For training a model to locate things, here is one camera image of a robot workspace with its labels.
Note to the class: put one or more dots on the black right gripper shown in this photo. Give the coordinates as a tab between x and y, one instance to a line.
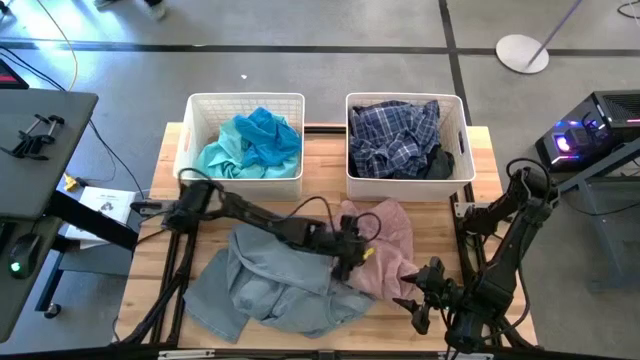
437	292

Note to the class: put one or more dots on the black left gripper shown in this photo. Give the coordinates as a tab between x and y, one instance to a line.
340	240

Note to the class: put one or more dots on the pink waffle-weave cloth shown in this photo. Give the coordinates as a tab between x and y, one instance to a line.
385	260

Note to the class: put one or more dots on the light blue denim jeans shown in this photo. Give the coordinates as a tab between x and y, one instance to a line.
280	295

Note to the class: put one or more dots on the black garment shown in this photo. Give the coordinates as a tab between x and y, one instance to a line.
440	165

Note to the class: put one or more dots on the blue plaid shirt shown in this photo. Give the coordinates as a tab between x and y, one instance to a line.
390	140

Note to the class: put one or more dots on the bright blue shirt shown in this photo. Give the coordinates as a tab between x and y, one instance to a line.
270	135

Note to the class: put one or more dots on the teal shirt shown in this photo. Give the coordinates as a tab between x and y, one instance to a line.
220	160

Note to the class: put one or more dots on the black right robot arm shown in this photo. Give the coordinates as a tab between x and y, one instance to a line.
500	280

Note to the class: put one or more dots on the yellow tag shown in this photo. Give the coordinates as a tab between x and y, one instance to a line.
368	253

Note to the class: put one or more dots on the white perforated plastic basket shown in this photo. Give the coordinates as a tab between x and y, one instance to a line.
400	192
200	187

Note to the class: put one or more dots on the grey metal stand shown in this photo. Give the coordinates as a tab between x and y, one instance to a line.
600	215

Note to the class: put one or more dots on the black computer tower with lights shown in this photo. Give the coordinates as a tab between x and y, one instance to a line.
595	130

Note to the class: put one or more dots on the white booklet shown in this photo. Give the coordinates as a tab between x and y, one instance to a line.
107	205

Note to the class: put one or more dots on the white round lamp base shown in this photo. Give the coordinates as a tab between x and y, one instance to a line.
520	55

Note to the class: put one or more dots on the black desk leg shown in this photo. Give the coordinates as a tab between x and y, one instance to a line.
90	222

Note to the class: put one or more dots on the yellow plug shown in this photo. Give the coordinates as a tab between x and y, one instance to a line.
71	182

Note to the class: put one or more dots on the grey desk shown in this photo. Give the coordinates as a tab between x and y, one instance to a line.
50	190

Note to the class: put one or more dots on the person's foot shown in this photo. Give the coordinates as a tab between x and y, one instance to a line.
156	9

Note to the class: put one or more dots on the black computer mouse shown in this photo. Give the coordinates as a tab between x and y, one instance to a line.
24	255

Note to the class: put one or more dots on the black desk clamp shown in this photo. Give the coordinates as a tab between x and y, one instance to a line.
32	142

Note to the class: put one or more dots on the black device with red screen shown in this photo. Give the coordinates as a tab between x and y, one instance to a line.
10	75

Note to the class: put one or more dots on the silver metal bracket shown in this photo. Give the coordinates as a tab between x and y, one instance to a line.
182	354

